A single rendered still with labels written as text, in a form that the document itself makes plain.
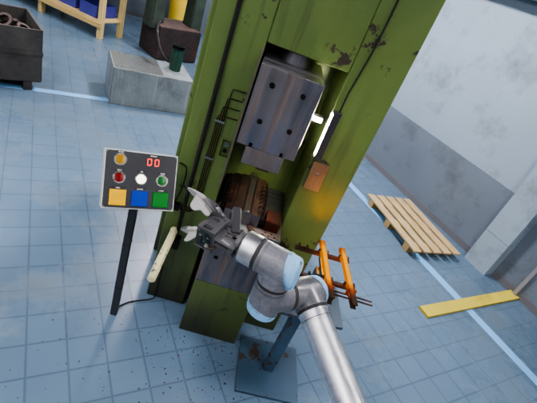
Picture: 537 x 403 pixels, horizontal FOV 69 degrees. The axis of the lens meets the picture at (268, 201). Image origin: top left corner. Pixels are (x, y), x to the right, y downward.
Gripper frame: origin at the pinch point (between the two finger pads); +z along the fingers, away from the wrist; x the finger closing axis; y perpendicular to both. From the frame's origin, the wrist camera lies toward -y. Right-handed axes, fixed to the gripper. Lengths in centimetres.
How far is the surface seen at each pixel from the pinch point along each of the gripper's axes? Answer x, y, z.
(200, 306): 133, -68, 17
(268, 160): 28, -87, 8
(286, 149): 19, -90, 2
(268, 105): 1, -87, 15
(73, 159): 161, -153, 213
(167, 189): 51, -59, 45
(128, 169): 42, -48, 61
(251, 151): 25, -84, 17
